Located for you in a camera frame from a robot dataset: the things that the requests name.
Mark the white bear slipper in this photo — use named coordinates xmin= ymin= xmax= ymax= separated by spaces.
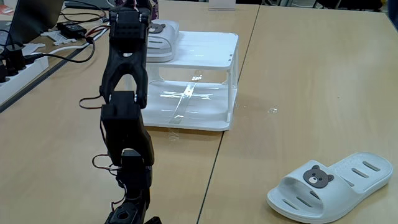
xmin=146 ymin=19 xmax=180 ymax=63
xmin=266 ymin=151 xmax=394 ymax=224

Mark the white two-tier box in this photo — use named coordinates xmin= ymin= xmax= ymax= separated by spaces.
xmin=136 ymin=30 xmax=240 ymax=133

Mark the purple can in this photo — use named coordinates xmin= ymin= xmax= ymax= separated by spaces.
xmin=151 ymin=0 xmax=160 ymax=20

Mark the black power adapter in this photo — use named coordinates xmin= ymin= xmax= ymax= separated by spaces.
xmin=57 ymin=21 xmax=88 ymax=40

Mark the white plastic part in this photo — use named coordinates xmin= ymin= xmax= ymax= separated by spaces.
xmin=40 ymin=30 xmax=78 ymax=47
xmin=21 ymin=42 xmax=47 ymax=57

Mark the dark laptop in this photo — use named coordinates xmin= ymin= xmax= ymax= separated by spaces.
xmin=0 ymin=0 xmax=65 ymax=47

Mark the orange item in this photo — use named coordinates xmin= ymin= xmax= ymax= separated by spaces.
xmin=0 ymin=4 xmax=16 ymax=16

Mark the white power strip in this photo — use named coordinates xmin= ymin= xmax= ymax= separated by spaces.
xmin=0 ymin=55 xmax=50 ymax=106

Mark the black plug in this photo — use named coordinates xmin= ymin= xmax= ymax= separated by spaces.
xmin=4 ymin=43 xmax=27 ymax=72

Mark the black chair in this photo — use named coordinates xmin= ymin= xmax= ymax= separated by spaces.
xmin=313 ymin=0 xmax=384 ymax=12

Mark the person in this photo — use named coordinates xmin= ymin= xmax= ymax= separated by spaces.
xmin=387 ymin=0 xmax=398 ymax=31

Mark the thin black looped cable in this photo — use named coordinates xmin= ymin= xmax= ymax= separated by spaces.
xmin=60 ymin=0 xmax=109 ymax=25

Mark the black power cable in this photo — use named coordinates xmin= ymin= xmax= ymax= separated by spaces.
xmin=23 ymin=35 xmax=96 ymax=64

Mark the white cable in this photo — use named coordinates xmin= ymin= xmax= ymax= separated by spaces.
xmin=30 ymin=26 xmax=109 ymax=55

